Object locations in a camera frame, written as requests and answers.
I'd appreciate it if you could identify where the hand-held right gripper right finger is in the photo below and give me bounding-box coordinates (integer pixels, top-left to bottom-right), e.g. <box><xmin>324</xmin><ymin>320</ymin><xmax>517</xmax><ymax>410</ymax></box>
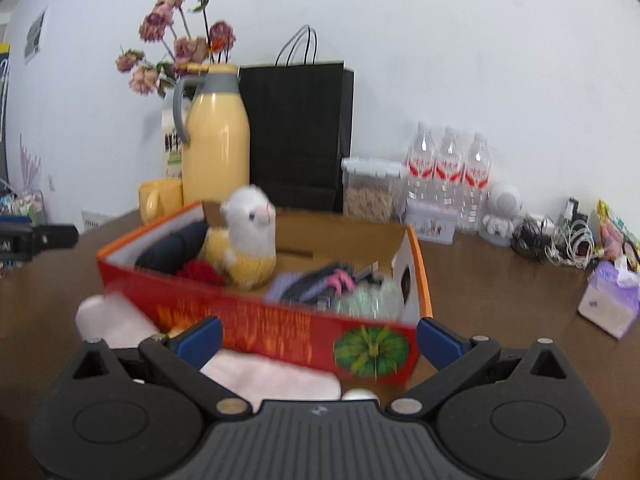
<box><xmin>387</xmin><ymin>317</ymin><xmax>573</xmax><ymax>418</ymax></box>

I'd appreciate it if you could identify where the white fluffy cloth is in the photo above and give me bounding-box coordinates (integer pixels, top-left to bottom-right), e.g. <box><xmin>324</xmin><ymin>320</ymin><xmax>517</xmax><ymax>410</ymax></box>
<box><xmin>75</xmin><ymin>294</ymin><xmax>343</xmax><ymax>411</ymax></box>

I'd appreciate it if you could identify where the white robot speaker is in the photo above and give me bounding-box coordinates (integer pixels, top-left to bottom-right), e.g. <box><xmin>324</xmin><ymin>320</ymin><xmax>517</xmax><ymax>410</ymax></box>
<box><xmin>480</xmin><ymin>183</ymin><xmax>524</xmax><ymax>247</ymax></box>

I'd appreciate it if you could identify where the yellow thermos jug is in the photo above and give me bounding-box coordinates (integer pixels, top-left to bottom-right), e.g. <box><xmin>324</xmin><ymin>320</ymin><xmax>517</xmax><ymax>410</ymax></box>
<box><xmin>172</xmin><ymin>63</ymin><xmax>251</xmax><ymax>206</ymax></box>

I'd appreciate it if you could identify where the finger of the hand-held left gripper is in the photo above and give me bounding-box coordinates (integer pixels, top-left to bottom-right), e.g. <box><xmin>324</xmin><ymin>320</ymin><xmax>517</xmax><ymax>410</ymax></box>
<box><xmin>31</xmin><ymin>224</ymin><xmax>80</xmax><ymax>253</ymax></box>

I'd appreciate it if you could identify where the black paper bag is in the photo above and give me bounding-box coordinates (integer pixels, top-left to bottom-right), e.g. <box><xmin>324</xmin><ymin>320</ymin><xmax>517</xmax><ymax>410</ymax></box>
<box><xmin>238</xmin><ymin>25</ymin><xmax>356</xmax><ymax>214</ymax></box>

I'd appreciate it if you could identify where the clear water bottle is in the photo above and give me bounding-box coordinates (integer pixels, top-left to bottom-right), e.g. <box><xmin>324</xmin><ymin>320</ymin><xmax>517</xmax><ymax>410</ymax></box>
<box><xmin>406</xmin><ymin>121</ymin><xmax>437</xmax><ymax>206</ymax></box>
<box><xmin>435</xmin><ymin>126</ymin><xmax>466</xmax><ymax>211</ymax></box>
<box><xmin>462</xmin><ymin>132</ymin><xmax>492</xmax><ymax>235</ymax></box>

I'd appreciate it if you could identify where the pink plastic clip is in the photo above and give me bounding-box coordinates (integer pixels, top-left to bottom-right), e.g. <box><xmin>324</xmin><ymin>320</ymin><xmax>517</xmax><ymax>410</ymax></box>
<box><xmin>327</xmin><ymin>269</ymin><xmax>357</xmax><ymax>293</ymax></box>

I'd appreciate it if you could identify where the yellow green snack packet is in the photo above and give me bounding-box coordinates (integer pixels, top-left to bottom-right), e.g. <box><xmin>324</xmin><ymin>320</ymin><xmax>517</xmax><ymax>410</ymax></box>
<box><xmin>595</xmin><ymin>200</ymin><xmax>640</xmax><ymax>273</ymax></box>

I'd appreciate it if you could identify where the white cable tangle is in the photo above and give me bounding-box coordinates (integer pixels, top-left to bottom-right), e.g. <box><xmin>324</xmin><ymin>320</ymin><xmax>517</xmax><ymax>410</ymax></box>
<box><xmin>545</xmin><ymin>217</ymin><xmax>598</xmax><ymax>271</ymax></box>

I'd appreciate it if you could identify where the yellow mug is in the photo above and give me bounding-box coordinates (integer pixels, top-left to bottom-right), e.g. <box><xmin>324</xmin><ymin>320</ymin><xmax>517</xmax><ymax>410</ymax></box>
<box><xmin>138</xmin><ymin>178</ymin><xmax>184</xmax><ymax>225</ymax></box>

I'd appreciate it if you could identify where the navy zip case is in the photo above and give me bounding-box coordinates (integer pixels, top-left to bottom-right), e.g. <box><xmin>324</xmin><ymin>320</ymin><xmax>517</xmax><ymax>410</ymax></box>
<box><xmin>134</xmin><ymin>220</ymin><xmax>211</xmax><ymax>276</ymax></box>

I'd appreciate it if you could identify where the wire rack with packets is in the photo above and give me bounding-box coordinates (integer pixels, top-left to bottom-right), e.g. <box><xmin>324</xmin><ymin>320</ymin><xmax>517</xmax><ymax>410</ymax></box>
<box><xmin>0</xmin><ymin>187</ymin><xmax>48</xmax><ymax>226</ymax></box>

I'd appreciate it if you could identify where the purple tissue pack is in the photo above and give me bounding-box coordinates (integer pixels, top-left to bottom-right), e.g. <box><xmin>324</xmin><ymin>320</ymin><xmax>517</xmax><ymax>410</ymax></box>
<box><xmin>577</xmin><ymin>255</ymin><xmax>640</xmax><ymax>341</ymax></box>

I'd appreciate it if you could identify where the white alpaca plush toy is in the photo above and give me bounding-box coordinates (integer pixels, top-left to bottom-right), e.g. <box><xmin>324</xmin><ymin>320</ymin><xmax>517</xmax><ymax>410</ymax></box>
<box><xmin>197</xmin><ymin>185</ymin><xmax>278</xmax><ymax>291</ymax></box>

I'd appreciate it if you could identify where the white milk carton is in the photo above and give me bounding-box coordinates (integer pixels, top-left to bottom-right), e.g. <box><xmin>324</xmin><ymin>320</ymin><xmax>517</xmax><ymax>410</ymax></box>
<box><xmin>161</xmin><ymin>97</ymin><xmax>193</xmax><ymax>181</ymax></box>

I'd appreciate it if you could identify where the purple knit pouch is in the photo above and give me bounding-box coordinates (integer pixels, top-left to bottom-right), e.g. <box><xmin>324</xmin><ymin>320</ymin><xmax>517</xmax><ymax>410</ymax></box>
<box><xmin>264</xmin><ymin>270</ymin><xmax>351</xmax><ymax>306</ymax></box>

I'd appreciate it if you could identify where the dried pink flower bouquet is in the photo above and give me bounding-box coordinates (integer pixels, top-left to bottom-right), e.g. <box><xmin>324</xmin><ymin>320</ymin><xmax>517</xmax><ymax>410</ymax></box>
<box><xmin>116</xmin><ymin>0</ymin><xmax>237</xmax><ymax>97</ymax></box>

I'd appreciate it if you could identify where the white wall vent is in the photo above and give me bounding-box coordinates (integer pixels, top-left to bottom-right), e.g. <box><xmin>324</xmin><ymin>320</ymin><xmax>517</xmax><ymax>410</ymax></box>
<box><xmin>81</xmin><ymin>210</ymin><xmax>118</xmax><ymax>233</ymax></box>

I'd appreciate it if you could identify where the wall notice paper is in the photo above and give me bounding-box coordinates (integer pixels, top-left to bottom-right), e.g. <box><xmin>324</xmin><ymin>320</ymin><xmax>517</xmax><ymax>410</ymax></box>
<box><xmin>24</xmin><ymin>7</ymin><xmax>48</xmax><ymax>65</ymax></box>

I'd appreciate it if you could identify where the printed tin box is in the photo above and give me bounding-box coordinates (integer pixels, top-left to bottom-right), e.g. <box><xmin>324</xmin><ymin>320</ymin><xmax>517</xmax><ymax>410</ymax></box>
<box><xmin>404</xmin><ymin>199</ymin><xmax>457</xmax><ymax>246</ymax></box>

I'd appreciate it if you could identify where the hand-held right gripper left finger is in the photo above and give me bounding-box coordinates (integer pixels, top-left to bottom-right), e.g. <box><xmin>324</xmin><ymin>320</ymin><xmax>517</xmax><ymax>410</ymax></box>
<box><xmin>70</xmin><ymin>317</ymin><xmax>253</xmax><ymax>418</ymax></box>

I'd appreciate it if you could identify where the iridescent plastic bag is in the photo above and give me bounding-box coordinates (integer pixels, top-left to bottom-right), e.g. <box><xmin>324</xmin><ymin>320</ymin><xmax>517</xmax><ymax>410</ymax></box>
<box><xmin>330</xmin><ymin>277</ymin><xmax>406</xmax><ymax>321</ymax></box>

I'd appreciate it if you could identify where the dark wall board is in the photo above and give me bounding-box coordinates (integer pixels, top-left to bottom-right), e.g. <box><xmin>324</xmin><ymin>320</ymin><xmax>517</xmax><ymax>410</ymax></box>
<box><xmin>0</xmin><ymin>42</ymin><xmax>11</xmax><ymax>186</ymax></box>

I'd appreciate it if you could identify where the clear food container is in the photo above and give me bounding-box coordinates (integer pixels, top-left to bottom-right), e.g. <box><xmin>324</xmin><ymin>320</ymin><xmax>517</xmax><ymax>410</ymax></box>
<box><xmin>341</xmin><ymin>157</ymin><xmax>407</xmax><ymax>222</ymax></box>

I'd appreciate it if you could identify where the black labelled gadget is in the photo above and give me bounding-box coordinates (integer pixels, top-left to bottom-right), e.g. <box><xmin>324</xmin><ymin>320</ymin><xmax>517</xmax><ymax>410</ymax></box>
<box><xmin>562</xmin><ymin>197</ymin><xmax>588</xmax><ymax>223</ymax></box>

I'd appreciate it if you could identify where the red fabric rose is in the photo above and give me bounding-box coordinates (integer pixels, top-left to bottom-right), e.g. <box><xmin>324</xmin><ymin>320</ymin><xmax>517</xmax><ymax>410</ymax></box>
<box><xmin>176</xmin><ymin>260</ymin><xmax>227</xmax><ymax>288</ymax></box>

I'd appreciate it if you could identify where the purple grass wall decal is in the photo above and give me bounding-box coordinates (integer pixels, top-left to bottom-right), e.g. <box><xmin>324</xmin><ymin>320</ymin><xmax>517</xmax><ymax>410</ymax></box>
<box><xmin>19</xmin><ymin>134</ymin><xmax>42</xmax><ymax>192</ymax></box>

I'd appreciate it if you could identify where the black cable tangle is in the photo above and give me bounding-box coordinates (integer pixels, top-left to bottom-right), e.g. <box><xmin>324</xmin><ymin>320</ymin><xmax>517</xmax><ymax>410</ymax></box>
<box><xmin>510</xmin><ymin>212</ymin><xmax>556</xmax><ymax>263</ymax></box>

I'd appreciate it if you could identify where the red cardboard box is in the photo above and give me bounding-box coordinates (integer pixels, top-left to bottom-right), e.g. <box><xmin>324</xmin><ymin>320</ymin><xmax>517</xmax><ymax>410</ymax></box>
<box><xmin>96</xmin><ymin>200</ymin><xmax>433</xmax><ymax>386</ymax></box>

